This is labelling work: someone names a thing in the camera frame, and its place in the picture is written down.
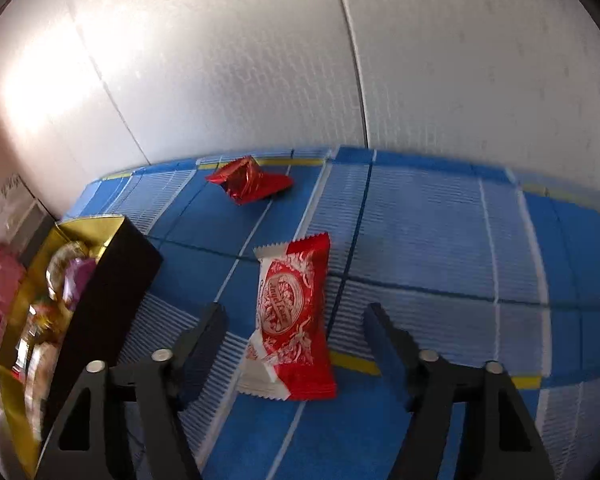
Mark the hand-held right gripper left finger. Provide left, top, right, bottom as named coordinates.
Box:
left=34, top=302, right=228, bottom=480

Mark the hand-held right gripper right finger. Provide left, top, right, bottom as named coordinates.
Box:
left=362, top=302, right=556, bottom=480

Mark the red white patterned snack packet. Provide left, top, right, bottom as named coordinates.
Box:
left=236, top=231, right=338, bottom=402

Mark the gold tin box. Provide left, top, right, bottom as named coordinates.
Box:
left=0, top=214, right=164, bottom=478

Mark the blue plaid blanket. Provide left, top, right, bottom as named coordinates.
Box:
left=62, top=145, right=600, bottom=480

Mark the purple snack packet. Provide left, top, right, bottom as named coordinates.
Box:
left=61, top=255, right=99, bottom=309

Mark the dark red foil snack packet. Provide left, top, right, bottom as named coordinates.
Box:
left=204, top=155, right=295, bottom=207

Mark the clear nut bar packet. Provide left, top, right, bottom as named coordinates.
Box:
left=46, top=241, right=88, bottom=302

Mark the grey blurred object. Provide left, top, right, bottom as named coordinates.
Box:
left=0, top=174, right=57, bottom=257

